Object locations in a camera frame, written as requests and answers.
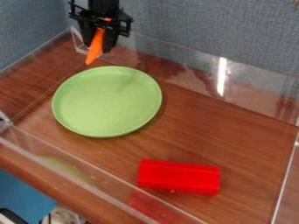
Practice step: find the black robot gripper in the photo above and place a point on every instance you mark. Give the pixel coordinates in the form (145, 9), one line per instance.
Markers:
(101, 14)

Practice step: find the orange toy carrot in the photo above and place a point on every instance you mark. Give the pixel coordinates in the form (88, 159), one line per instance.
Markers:
(96, 49)

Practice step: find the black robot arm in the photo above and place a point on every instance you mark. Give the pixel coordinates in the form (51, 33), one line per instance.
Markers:
(101, 14)

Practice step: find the green round plate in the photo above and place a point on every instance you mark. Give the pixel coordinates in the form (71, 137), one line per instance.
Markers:
(108, 101)

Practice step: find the red rectangular block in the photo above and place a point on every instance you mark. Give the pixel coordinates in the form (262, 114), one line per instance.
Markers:
(192, 178)

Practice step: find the clear acrylic enclosure wall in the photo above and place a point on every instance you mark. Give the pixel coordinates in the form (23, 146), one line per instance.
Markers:
(230, 115)

